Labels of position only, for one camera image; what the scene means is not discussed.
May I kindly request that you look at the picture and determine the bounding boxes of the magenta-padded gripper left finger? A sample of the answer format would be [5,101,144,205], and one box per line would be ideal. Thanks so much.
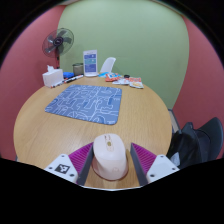
[43,141,95,187]

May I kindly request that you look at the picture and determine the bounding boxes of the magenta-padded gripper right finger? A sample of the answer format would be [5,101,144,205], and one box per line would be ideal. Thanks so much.
[129,142,181,187]

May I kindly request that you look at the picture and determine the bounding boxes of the pale pink computer mouse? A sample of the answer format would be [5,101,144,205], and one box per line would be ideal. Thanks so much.
[91,133,130,182]

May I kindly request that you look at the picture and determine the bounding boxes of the blue patterned mouse pad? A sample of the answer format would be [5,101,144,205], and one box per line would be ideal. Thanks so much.
[44,84,123,126]

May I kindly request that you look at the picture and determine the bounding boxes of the black office chair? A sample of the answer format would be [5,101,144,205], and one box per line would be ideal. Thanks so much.
[166,117,224,170]

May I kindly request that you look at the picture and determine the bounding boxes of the white whiteboard marker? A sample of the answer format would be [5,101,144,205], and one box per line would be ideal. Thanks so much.
[50,79,66,89]

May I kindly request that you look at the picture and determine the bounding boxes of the white and orange snack packet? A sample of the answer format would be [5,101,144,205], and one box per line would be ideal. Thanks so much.
[128,76,145,90]

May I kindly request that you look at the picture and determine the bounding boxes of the white tissue box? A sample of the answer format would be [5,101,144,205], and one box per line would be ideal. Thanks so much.
[42,64,65,88]

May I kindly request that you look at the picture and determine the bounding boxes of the black whiteboard marker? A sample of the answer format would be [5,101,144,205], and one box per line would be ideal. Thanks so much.
[63,74,85,84]

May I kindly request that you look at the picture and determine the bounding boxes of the blue whiteboard eraser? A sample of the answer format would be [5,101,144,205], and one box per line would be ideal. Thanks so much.
[62,71,75,80]

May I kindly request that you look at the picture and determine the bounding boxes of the white flat snack packet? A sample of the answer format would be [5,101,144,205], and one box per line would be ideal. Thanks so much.
[113,77,131,86]

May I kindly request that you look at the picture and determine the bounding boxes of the dark mesh pen cup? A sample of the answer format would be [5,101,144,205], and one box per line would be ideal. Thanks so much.
[72,62,85,77]

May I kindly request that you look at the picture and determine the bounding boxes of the white acrylic sign stand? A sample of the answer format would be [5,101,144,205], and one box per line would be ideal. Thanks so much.
[82,49,99,78]

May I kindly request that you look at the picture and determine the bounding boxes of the black standing fan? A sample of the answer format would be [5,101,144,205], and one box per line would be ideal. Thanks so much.
[42,27,75,70]

